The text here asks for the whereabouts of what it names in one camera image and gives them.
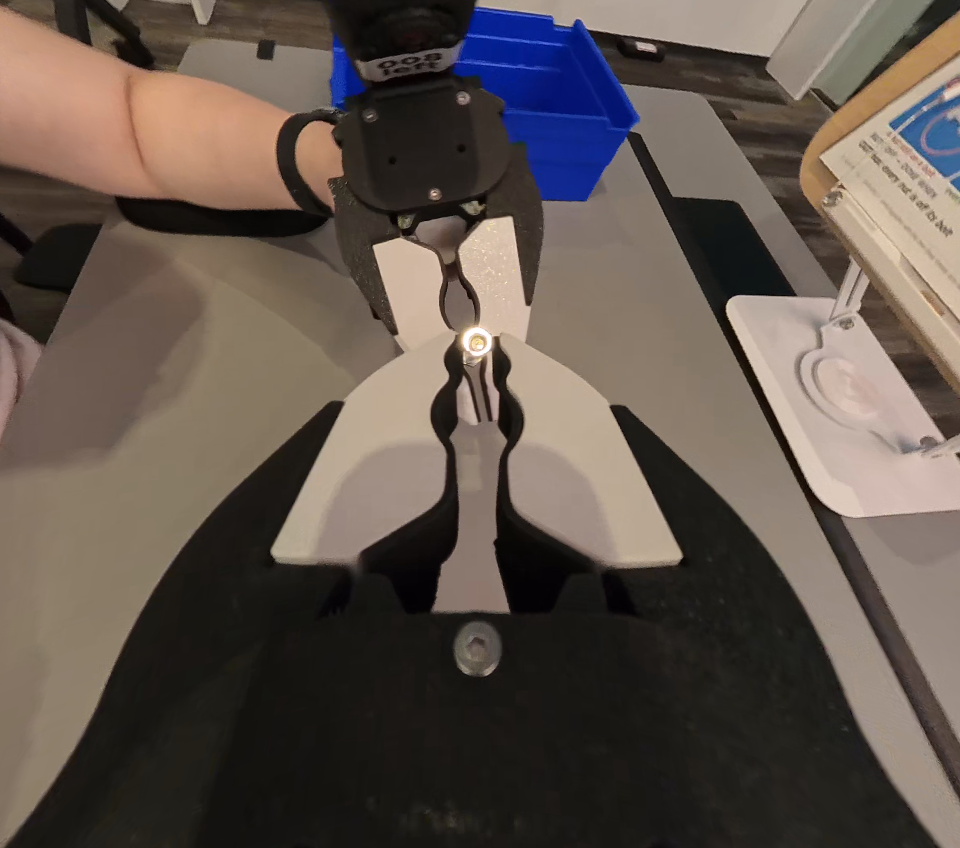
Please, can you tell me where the black chair armrest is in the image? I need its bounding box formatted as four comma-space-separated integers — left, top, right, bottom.
116, 196, 331, 238

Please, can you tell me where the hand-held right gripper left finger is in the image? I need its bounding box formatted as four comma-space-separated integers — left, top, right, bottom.
270, 333, 460, 575

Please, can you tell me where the white document stand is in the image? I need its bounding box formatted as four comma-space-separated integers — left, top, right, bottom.
726, 256, 960, 518

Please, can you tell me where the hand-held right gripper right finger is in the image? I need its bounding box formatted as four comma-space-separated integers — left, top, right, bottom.
493, 331, 685, 573

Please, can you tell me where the person's left forearm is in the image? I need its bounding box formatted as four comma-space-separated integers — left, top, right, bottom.
0, 8, 339, 212

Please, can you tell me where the black wristband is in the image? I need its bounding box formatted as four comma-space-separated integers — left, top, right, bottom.
276, 108, 346, 217

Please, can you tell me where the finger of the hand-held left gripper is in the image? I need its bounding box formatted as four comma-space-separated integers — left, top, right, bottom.
456, 217, 532, 341
371, 235, 460, 358

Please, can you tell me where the printed instruction sheet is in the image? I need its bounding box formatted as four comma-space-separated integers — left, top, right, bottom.
817, 57, 960, 309

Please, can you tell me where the blue plastic bin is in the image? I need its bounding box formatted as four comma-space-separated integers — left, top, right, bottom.
330, 6, 640, 202

